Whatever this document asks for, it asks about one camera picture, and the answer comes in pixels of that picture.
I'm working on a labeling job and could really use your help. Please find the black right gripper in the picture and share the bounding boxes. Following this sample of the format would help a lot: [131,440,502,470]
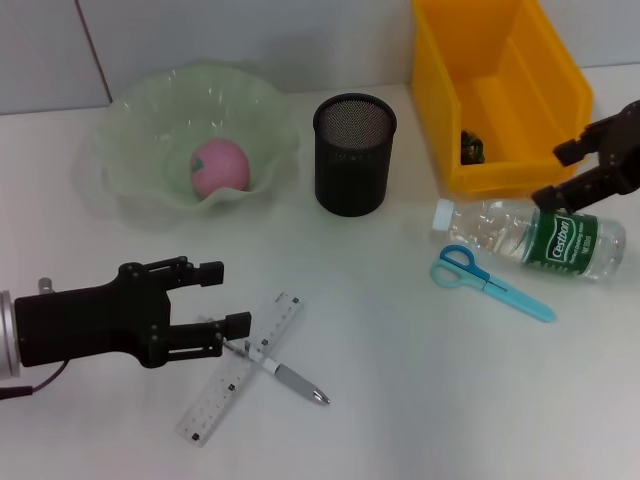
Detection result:
[530,99,640,214]

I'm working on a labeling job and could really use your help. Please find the black mesh pen holder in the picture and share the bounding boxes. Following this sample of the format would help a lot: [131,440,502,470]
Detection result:
[312,92,398,218]

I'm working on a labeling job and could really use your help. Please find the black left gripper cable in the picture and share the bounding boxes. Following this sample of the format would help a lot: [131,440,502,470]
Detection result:
[0,359,70,402]

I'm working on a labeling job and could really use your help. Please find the green plastic wrapper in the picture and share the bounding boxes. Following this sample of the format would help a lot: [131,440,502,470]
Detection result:
[459,129,487,166]

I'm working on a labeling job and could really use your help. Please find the yellow plastic bin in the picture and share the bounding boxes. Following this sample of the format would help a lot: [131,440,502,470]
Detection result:
[410,0,595,196]

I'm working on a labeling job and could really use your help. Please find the pink toy peach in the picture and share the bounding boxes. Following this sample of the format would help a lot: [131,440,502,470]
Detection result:
[189,138,251,198]

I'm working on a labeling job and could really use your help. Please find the transparent plastic ruler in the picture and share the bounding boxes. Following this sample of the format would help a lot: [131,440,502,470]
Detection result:
[174,290,306,448]

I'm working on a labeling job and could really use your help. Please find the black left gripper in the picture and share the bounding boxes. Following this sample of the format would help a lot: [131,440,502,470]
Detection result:
[14,255,252,371]

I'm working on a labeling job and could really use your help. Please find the blue scissors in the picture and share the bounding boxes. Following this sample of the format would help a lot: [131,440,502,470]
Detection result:
[430,244,558,324]

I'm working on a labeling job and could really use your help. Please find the grey grip ballpoint pen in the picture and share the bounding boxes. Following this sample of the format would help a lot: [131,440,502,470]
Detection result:
[199,314,332,407]

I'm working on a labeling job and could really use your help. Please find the translucent green fruit plate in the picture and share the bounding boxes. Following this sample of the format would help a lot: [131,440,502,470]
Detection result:
[74,62,302,219]

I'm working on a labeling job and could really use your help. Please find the clear green-label water bottle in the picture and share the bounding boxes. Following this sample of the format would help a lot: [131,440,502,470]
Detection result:
[430,197,628,285]

